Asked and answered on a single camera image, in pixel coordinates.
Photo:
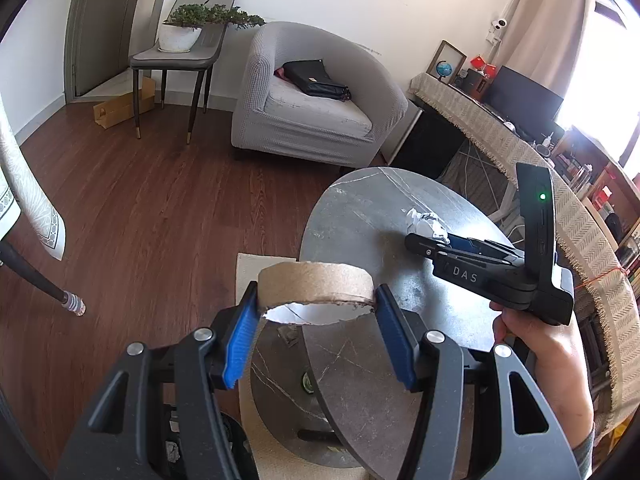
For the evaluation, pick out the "cardboard tape roll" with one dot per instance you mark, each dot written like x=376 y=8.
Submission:
x=315 y=282

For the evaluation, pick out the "bookshelf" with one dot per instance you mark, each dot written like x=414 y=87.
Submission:
x=600 y=195

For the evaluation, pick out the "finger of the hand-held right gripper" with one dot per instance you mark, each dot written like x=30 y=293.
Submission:
x=462 y=242
x=425 y=247

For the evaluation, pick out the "marble table base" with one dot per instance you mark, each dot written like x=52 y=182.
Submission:
x=280 y=380

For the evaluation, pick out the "pink cloth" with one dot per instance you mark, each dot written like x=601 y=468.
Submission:
x=280 y=73

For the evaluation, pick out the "cardboard box on floor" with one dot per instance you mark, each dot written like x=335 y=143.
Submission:
x=120 y=110

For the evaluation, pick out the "beige curtain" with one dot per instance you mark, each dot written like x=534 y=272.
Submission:
x=550 y=25

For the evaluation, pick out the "potted plant in white pot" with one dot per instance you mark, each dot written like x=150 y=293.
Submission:
x=177 y=40

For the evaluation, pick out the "small blue globe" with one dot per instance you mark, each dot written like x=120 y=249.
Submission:
x=444 y=70

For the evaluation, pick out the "brown wooden box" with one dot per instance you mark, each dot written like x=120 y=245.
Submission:
x=477 y=84

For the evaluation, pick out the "person's right hand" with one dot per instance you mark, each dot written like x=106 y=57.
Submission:
x=550 y=350

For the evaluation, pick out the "beige fringed desk cloth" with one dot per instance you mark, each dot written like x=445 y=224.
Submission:
x=500 y=135

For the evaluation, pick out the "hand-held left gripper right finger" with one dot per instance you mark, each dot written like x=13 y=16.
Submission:
x=395 y=345

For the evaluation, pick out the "grey dining chair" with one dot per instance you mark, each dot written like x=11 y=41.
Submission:
x=175 y=57

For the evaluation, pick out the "black handbag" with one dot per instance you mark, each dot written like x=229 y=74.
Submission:
x=312 y=80

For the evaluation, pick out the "grey door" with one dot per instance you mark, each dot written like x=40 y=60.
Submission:
x=100 y=25

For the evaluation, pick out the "small red flags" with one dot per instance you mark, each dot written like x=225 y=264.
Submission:
x=482 y=63

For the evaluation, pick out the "white security camera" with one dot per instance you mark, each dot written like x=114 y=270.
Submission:
x=500 y=23

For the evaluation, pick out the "dark table leg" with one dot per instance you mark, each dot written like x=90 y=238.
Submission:
x=35 y=275

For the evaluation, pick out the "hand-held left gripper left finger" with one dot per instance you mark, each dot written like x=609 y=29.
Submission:
x=240 y=340

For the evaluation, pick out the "beige floor mat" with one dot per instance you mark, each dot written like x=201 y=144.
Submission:
x=245 y=270

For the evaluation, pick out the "pale patterned tablecloth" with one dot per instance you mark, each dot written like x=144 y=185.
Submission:
x=30 y=200

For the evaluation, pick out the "grey armchair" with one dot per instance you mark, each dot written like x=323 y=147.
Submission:
x=260 y=60

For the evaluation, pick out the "picture frame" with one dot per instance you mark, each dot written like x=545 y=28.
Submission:
x=450 y=50

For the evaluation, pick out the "black cabinet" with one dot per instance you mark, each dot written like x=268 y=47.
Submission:
x=425 y=140

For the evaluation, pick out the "black monitor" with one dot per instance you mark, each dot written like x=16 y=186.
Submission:
x=525 y=97

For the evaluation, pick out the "small white paper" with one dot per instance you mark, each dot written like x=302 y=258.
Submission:
x=422 y=220

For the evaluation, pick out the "person's right forearm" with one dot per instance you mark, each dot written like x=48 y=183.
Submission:
x=580 y=430

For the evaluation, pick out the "white metal rack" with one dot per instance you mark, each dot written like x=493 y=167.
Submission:
x=505 y=205

